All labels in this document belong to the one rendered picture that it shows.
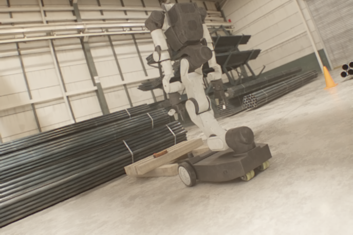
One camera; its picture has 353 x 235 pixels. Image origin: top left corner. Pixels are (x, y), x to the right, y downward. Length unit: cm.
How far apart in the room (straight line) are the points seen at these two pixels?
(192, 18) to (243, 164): 113
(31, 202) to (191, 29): 278
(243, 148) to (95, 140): 260
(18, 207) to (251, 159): 278
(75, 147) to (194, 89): 228
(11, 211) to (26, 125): 778
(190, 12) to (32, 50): 1063
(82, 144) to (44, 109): 765
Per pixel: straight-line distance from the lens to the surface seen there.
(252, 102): 727
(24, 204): 352
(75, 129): 428
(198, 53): 180
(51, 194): 355
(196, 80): 197
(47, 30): 1178
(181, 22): 186
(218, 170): 176
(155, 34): 188
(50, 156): 367
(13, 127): 1104
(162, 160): 291
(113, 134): 395
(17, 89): 1142
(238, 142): 171
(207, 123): 194
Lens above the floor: 57
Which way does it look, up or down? 3 degrees up
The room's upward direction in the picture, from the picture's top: 20 degrees counter-clockwise
